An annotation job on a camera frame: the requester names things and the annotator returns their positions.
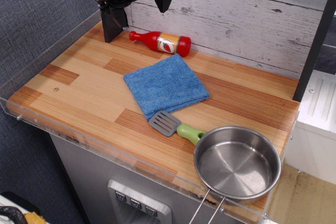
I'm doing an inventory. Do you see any blue cloth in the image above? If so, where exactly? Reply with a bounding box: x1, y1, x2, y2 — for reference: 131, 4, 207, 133
123, 54, 210, 120

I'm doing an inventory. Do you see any grey spatula green handle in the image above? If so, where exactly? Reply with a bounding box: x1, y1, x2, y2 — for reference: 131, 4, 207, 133
149, 110, 206, 146

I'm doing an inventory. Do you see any stainless steel pan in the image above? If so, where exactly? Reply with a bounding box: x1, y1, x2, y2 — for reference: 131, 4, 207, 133
177, 125, 281, 209

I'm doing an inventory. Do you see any red toy sauce bottle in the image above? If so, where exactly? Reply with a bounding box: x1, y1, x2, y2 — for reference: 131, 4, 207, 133
129, 31, 192, 57

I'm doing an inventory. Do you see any clear acrylic table guard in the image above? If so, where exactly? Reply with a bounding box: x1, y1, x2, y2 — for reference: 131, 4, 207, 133
1, 3, 304, 211

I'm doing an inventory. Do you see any grey toy kitchen cabinet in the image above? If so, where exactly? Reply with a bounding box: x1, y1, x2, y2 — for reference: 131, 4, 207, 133
48, 132, 263, 224

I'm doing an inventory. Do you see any silver button control panel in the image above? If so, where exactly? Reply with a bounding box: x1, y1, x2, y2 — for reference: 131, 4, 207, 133
108, 179, 172, 223

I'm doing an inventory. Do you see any white ribbed cabinet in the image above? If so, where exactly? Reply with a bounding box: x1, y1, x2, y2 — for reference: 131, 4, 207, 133
284, 70, 335, 184

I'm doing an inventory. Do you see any dark grey left post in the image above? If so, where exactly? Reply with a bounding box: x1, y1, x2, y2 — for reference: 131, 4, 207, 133
101, 11, 123, 43

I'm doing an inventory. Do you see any dark grey post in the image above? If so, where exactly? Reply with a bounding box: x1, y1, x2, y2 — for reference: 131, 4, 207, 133
292, 0, 335, 102
101, 11, 123, 43

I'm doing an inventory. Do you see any dark grey right post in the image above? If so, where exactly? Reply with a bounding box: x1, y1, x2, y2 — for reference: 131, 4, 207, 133
292, 0, 335, 102

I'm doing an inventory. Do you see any black braided cable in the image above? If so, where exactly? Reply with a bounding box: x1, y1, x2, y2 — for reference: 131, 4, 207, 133
0, 206, 27, 224

